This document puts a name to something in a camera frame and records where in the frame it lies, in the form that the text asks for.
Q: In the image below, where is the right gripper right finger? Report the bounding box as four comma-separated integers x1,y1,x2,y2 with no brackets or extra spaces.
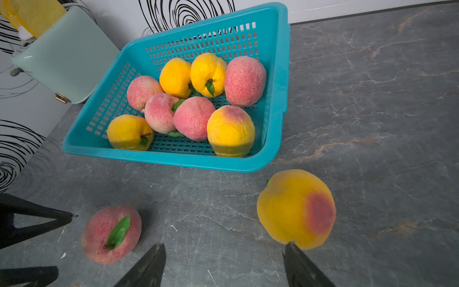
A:
283,242,335,287

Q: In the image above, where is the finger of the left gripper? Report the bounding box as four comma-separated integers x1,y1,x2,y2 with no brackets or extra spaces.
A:
1,193,77,249
1,266,59,287

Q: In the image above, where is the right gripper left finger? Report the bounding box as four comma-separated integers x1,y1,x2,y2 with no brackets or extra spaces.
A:
115,243,166,287

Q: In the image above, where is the pink peach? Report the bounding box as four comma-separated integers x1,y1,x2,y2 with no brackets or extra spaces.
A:
127,76,164,113
82,205,142,264
145,93,185,134
172,96,216,142
224,56,267,107

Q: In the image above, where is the yellow peach with red blush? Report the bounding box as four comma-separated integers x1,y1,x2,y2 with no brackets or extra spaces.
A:
257,169,337,250

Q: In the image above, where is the teal plastic basket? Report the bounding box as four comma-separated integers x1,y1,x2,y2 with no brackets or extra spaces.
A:
62,2,290,172

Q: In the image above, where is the mint green toaster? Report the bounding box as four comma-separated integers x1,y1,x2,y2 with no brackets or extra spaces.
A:
11,7,120,104

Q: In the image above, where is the right yellow toast slice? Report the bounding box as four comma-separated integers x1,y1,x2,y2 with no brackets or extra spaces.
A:
4,0,66,38

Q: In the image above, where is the yellow toast slice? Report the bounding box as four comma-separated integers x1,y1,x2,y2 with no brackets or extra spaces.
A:
4,0,66,38
0,0,20,30

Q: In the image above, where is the left yellow toast slice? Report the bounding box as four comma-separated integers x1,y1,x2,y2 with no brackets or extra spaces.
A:
0,0,20,30

